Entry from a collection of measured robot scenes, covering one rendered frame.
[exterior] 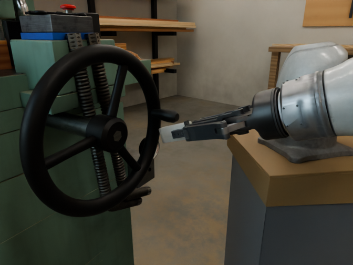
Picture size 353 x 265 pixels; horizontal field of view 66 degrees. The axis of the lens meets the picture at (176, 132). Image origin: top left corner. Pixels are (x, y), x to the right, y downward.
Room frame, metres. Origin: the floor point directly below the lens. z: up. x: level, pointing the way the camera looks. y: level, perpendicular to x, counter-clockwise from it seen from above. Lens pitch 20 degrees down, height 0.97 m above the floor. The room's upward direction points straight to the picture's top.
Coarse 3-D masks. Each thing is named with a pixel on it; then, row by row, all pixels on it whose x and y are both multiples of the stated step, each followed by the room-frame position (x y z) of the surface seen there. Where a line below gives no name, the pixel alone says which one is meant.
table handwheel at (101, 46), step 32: (64, 64) 0.37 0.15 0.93; (128, 64) 0.47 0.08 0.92; (32, 96) 0.34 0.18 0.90; (32, 128) 0.32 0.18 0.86; (64, 128) 0.48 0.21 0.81; (96, 128) 0.41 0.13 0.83; (32, 160) 0.32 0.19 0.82; (64, 160) 0.36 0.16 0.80; (128, 160) 0.47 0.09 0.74; (128, 192) 0.45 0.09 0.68
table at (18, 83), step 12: (144, 60) 0.80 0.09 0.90; (0, 72) 0.53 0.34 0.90; (12, 72) 0.53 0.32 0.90; (0, 84) 0.47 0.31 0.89; (12, 84) 0.49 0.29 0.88; (24, 84) 0.51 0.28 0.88; (0, 96) 0.47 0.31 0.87; (12, 96) 0.48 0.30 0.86; (24, 96) 0.49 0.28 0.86; (60, 96) 0.46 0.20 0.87; (72, 96) 0.48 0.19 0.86; (96, 96) 0.52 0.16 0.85; (0, 108) 0.46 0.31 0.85; (12, 108) 0.48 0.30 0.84; (60, 108) 0.46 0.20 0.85; (72, 108) 0.48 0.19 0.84
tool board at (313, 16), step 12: (312, 0) 3.26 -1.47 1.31; (324, 0) 3.18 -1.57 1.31; (336, 0) 3.10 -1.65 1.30; (348, 0) 3.03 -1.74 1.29; (312, 12) 3.25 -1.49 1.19; (324, 12) 3.17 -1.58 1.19; (336, 12) 3.09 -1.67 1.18; (348, 12) 3.02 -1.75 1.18; (312, 24) 3.23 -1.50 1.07; (324, 24) 3.15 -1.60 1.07; (336, 24) 3.08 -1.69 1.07; (348, 24) 3.00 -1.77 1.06
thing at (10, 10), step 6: (6, 0) 0.62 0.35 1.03; (12, 0) 0.63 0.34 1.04; (0, 6) 0.60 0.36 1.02; (6, 6) 0.61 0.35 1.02; (12, 6) 0.62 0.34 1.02; (0, 12) 0.60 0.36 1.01; (6, 12) 0.61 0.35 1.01; (12, 12) 0.62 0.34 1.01; (0, 18) 0.62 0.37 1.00; (6, 18) 0.62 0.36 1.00; (12, 18) 0.62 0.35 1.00
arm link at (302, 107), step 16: (304, 80) 0.35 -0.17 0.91; (320, 80) 0.34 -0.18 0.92; (288, 96) 0.35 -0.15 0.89; (304, 96) 0.34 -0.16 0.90; (320, 96) 0.32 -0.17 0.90; (288, 112) 0.34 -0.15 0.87; (304, 112) 0.33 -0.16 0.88; (320, 112) 0.32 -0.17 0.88; (288, 128) 0.34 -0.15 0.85; (304, 128) 0.33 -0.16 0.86; (320, 128) 0.32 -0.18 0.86
